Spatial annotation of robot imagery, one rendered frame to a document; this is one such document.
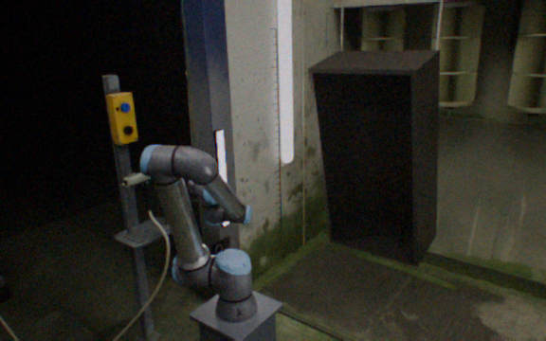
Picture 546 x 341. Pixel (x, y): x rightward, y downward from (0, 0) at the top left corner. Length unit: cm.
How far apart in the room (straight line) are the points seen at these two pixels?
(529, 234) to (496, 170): 51
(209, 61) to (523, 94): 204
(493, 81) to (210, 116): 220
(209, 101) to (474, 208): 214
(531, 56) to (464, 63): 41
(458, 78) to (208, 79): 181
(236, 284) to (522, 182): 239
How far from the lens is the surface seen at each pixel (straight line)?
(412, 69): 221
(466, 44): 341
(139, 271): 275
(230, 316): 198
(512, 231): 355
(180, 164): 154
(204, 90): 259
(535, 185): 362
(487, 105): 378
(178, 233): 179
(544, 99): 331
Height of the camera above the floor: 186
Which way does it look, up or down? 18 degrees down
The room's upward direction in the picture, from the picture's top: 2 degrees counter-clockwise
